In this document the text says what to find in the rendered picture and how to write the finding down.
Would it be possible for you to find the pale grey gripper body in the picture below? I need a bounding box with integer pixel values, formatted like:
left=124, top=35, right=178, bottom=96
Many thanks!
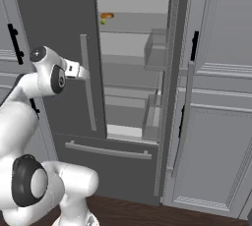
left=78, top=66, right=92, bottom=81

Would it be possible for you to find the grey fridge interior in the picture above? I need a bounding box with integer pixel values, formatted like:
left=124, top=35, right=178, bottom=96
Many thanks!
left=94, top=0, right=173, bottom=143

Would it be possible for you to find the dark grey fridge door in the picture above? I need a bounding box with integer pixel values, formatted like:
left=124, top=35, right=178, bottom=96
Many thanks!
left=9, top=0, right=108, bottom=141

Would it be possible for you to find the grey fridge door bin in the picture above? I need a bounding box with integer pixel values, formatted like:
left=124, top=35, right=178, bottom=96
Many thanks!
left=141, top=93, right=164, bottom=141
left=143, top=28, right=168, bottom=73

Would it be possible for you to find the open grey fridge door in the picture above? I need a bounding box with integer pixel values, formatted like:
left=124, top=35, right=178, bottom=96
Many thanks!
left=153, top=0, right=195, bottom=205

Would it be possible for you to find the orange-brown food item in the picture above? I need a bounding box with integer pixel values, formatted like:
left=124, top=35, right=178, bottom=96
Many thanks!
left=99, top=12, right=115, bottom=20

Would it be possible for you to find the dark grey freezer drawer front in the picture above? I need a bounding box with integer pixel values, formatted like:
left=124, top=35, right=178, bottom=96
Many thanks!
left=51, top=132, right=161, bottom=206

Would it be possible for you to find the grey fridge door handle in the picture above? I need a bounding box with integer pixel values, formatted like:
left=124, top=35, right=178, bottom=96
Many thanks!
left=80, top=33, right=98, bottom=133

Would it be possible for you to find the black cupboard handle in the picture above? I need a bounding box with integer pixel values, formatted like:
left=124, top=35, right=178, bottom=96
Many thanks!
left=189, top=30, right=201, bottom=63
left=29, top=97, right=41, bottom=120
left=177, top=104, right=185, bottom=140
left=7, top=23, right=26, bottom=66

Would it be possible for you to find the grey freezer drawer handle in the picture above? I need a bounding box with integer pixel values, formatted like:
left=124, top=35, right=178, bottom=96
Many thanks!
left=64, top=140, right=154, bottom=161

